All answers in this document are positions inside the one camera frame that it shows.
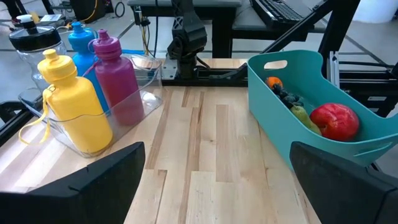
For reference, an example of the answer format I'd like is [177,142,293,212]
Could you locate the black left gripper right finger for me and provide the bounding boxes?
[289,141,398,224]

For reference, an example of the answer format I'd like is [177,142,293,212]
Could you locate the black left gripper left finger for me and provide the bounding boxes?
[0,141,146,224]

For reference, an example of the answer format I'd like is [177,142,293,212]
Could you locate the bright red round toy fruit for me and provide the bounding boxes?
[309,103,361,142]

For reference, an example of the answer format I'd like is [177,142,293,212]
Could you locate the green apple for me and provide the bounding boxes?
[290,105,323,136]

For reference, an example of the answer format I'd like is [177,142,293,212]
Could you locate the yellow plastic bottle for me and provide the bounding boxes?
[17,49,114,156]

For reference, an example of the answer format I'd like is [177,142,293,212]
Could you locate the teal plastic bin with handle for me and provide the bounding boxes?
[247,49,398,171]

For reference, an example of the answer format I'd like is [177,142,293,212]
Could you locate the dark toy grape bunch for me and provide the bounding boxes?
[272,83,305,110]

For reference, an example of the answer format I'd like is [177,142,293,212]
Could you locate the purple plastic bottle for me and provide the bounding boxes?
[88,29,146,126]

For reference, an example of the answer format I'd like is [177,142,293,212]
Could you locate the blue plastic bottle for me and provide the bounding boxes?
[67,21,110,113]

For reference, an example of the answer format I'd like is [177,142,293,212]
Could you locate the clear bottle with black cap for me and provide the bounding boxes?
[8,14,68,93]

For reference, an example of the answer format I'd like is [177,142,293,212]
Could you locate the silver aluminium extrusion piece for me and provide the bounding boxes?
[327,50,340,88]

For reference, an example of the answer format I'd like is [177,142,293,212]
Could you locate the clear plastic bin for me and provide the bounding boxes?
[17,54,164,158]

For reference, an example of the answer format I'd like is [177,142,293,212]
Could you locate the black stand leg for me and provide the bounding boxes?
[262,0,336,54]

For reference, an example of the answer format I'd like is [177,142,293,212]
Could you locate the white round drum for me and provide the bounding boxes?
[352,0,398,24]

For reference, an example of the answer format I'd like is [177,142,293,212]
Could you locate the black computer tower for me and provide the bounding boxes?
[69,0,107,23]

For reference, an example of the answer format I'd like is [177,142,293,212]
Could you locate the backlit keyboard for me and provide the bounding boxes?
[251,0,305,26]

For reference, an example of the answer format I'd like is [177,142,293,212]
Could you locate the silver frame bracket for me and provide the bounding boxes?
[161,58,178,80]

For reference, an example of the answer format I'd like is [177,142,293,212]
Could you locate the black upright frame post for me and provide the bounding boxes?
[317,0,361,78]

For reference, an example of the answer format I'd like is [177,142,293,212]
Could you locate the yellow and grey cables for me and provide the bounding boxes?
[141,22,151,57]

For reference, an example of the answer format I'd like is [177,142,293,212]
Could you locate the yellow floor cable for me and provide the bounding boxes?
[81,0,99,23]

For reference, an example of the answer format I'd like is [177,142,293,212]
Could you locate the black coiled floor cable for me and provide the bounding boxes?
[114,1,126,18]

